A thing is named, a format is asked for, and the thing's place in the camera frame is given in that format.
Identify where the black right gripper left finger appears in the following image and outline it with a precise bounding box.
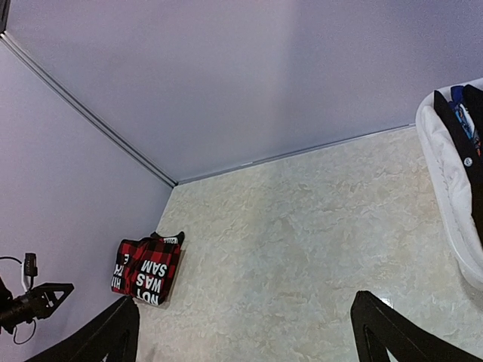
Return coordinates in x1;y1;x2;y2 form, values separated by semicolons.
30;296;140;362

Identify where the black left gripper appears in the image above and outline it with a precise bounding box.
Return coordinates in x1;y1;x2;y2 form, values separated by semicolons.
1;283;75;334

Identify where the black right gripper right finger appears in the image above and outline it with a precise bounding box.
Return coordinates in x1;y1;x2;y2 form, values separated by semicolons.
350;290;481;361

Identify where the red black plaid flannel shirt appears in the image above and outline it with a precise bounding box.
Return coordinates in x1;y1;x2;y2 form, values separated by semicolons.
110;232;185;306

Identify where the white plastic laundry basket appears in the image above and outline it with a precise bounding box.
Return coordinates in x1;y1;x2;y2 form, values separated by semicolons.
415;93;482;290

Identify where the dark patterned clothes pile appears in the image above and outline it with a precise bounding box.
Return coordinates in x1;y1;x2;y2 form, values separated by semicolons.
433;84;482;238

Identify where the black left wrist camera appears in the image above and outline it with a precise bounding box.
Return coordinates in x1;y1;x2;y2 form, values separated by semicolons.
21;253;38;292

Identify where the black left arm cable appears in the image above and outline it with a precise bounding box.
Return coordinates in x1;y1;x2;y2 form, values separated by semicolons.
0;256;38;345

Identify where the left aluminium frame post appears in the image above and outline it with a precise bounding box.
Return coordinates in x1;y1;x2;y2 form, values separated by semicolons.
1;32;179;189

